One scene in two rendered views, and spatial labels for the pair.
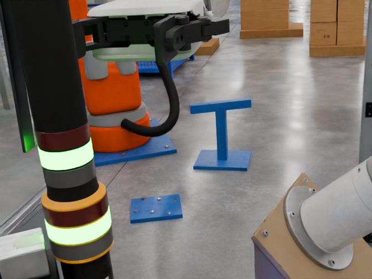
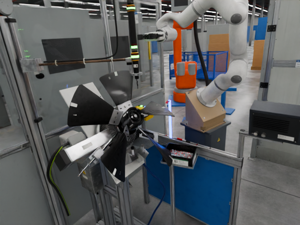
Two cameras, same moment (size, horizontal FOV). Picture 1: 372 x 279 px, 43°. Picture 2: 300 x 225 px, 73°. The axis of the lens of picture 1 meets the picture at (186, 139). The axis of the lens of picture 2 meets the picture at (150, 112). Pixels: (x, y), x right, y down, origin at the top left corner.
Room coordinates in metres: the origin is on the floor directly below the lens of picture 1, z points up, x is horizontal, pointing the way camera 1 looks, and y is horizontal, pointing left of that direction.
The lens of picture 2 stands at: (-0.79, -0.45, 1.64)
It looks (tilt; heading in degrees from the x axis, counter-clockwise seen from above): 20 degrees down; 23
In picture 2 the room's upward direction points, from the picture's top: 4 degrees counter-clockwise
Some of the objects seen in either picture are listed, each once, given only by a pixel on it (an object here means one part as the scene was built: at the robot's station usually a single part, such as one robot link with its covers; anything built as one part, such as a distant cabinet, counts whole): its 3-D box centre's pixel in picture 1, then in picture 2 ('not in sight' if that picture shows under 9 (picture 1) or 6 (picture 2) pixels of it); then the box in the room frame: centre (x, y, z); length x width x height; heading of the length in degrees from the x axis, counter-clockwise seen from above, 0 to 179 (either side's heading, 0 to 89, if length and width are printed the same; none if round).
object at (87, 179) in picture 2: not in sight; (90, 174); (0.17, 0.46, 0.73); 0.15 x 0.09 x 0.22; 74
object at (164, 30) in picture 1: (185, 36); (153, 36); (0.39, -0.01, 1.65); 0.07 x 0.03 x 0.03; 164
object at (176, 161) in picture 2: not in sight; (179, 154); (0.43, -0.14, 0.85); 0.22 x 0.17 x 0.07; 89
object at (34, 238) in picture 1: (30, 249); not in sight; (0.28, 0.11, 1.53); 0.02 x 0.02 x 0.02; 19
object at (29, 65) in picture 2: not in sight; (31, 65); (0.09, 0.67, 1.53); 0.10 x 0.07 x 0.09; 109
